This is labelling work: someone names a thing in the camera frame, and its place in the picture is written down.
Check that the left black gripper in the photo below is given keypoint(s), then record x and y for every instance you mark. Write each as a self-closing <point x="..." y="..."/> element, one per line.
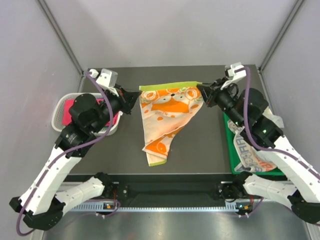
<point x="126" y="99"/>

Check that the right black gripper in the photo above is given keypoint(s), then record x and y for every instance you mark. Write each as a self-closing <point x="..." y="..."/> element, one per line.
<point x="210" y="92"/>

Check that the orange white patterned towel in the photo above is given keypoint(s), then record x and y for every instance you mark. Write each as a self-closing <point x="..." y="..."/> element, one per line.
<point x="165" y="110"/>

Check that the pink microfiber towel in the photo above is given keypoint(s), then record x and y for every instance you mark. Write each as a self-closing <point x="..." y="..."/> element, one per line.
<point x="66" y="118"/>

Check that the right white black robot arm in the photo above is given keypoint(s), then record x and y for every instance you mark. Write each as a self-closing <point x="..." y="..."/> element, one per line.
<point x="246" y="110"/>

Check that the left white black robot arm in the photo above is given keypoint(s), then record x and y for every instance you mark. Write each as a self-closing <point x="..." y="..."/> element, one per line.
<point x="42" y="206"/>

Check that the green plastic tray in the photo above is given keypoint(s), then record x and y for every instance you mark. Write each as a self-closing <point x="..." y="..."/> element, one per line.
<point x="231" y="154"/>

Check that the white perforated basket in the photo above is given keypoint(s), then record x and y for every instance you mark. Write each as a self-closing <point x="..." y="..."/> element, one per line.
<point x="56" y="121"/>

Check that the white letter print towel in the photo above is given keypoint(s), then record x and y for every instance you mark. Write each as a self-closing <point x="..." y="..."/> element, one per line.
<point x="245" y="156"/>

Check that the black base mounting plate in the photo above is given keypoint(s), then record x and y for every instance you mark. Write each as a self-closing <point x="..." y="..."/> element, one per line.
<point x="214" y="190"/>

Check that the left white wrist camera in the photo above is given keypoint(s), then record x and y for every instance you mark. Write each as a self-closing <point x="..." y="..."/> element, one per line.
<point x="106" y="79"/>

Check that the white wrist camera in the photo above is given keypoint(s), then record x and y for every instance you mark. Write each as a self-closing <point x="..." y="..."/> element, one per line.
<point x="106" y="79"/>
<point x="234" y="73"/>

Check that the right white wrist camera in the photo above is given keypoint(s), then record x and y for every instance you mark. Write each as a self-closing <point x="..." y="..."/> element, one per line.
<point x="234" y="73"/>

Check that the white slotted cable duct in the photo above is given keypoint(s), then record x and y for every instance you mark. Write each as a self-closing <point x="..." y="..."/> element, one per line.
<point x="102" y="207"/>

